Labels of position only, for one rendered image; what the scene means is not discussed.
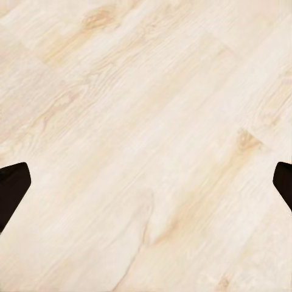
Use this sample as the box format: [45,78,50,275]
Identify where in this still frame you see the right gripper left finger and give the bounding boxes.
[0,162,32,235]

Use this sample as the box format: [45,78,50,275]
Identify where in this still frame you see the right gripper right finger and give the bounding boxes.
[273,161,292,210]

